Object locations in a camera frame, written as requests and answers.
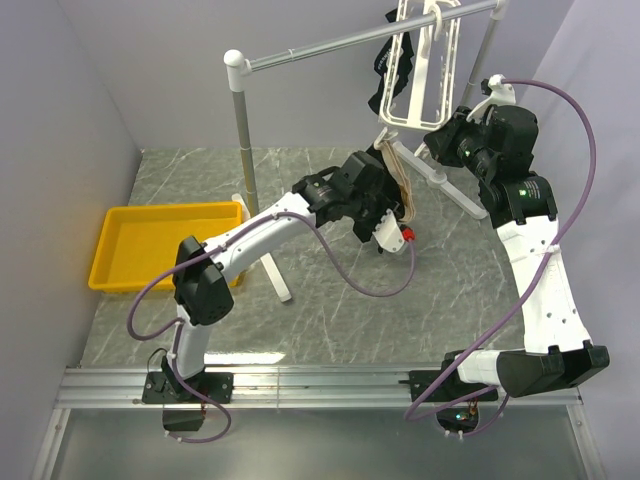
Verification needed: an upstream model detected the white and silver drying rack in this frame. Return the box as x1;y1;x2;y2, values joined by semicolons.
222;0;513;304

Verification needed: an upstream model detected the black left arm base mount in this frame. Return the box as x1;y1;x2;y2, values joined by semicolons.
141;370;234;405

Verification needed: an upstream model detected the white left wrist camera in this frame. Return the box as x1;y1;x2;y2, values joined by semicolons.
372;209;406;254

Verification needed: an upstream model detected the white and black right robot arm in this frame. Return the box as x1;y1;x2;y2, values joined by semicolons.
424;105;610;400

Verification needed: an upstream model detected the black underwear with beige waistband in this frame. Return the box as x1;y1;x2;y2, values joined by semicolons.
366;140;416;253

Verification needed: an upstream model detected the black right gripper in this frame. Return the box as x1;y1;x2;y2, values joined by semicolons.
423;106;497;181

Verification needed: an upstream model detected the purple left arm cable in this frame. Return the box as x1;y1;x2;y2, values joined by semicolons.
126;211;417;445

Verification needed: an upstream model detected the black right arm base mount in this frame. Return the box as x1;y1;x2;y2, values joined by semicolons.
399;369;486;403

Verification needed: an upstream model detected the aluminium rail frame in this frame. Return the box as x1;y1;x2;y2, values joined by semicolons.
29;149;611;480

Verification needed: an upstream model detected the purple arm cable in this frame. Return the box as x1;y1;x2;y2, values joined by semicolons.
126;211;417;445
402;78;597;438

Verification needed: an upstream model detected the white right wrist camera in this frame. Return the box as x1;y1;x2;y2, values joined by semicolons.
466;74;516;123

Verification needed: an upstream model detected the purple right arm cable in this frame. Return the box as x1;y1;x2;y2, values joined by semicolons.
402;78;597;438

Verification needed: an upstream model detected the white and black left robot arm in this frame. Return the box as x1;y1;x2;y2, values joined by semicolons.
165;151;406;402

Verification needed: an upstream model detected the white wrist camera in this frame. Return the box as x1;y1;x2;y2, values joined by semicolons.
466;74;516;123
372;209;406;254

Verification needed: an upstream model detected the black garment on hanger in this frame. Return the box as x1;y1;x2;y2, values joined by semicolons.
367;9;418;117

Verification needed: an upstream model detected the yellow plastic tray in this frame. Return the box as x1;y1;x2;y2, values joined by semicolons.
88;201;243;293

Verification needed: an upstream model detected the white clip hanger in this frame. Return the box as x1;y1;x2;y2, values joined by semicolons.
369;1;461;134

